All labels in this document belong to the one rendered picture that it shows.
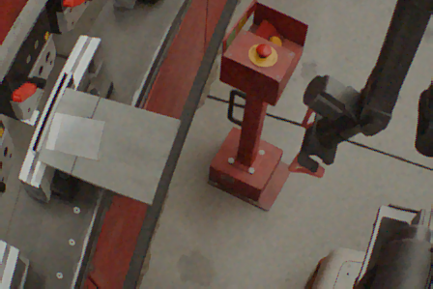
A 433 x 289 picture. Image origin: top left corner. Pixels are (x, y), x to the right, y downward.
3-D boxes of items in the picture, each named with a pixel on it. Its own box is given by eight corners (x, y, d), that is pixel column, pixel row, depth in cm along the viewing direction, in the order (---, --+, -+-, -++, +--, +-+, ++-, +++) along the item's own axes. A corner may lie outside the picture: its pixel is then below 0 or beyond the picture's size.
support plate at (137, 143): (151, 206, 107) (151, 204, 106) (38, 161, 110) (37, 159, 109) (181, 122, 116) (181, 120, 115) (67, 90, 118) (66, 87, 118)
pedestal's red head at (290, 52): (274, 107, 157) (282, 69, 141) (218, 81, 160) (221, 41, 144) (302, 55, 165) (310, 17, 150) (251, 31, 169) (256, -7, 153)
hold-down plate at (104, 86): (71, 202, 118) (68, 196, 116) (51, 193, 119) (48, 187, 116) (113, 87, 133) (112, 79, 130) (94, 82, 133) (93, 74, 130)
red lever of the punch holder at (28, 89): (22, 95, 79) (47, 77, 88) (6, 89, 80) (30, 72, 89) (21, 105, 80) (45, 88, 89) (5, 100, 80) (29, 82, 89)
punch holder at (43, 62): (26, 126, 93) (7, 75, 79) (-4, 114, 94) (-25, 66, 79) (57, 58, 100) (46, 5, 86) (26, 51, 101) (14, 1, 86)
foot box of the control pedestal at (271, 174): (268, 212, 213) (273, 199, 203) (206, 183, 218) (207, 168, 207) (293, 167, 222) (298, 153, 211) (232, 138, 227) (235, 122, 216)
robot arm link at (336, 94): (385, 130, 90) (389, 90, 94) (339, 94, 87) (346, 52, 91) (344, 151, 100) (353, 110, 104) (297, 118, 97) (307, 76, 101)
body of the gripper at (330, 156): (302, 152, 104) (326, 139, 98) (314, 103, 109) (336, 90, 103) (327, 167, 106) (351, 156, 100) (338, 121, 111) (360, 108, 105)
